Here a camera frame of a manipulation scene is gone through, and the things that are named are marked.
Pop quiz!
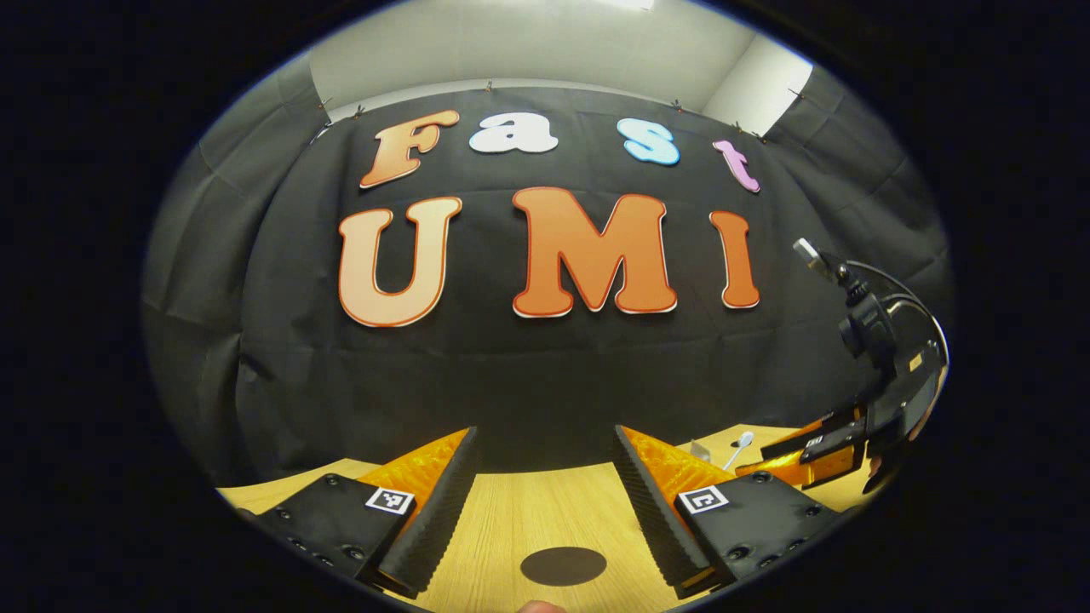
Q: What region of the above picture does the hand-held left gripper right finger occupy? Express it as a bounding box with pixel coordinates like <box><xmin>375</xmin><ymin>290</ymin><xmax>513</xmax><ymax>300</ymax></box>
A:
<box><xmin>615</xmin><ymin>424</ymin><xmax>844</xmax><ymax>599</ymax></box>

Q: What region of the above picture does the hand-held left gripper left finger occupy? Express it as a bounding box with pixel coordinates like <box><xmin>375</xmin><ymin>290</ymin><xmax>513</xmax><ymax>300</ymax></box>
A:
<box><xmin>255</xmin><ymin>426</ymin><xmax>478</xmax><ymax>599</ymax></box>

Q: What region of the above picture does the black backdrop cloth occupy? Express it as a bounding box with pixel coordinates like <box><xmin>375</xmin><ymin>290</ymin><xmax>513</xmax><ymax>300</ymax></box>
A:
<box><xmin>141</xmin><ymin>51</ymin><xmax>955</xmax><ymax>486</ymax></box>

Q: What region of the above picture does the wooden desktop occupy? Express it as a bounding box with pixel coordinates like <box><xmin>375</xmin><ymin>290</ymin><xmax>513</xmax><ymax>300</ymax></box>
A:
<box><xmin>217</xmin><ymin>423</ymin><xmax>861</xmax><ymax>613</ymax></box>

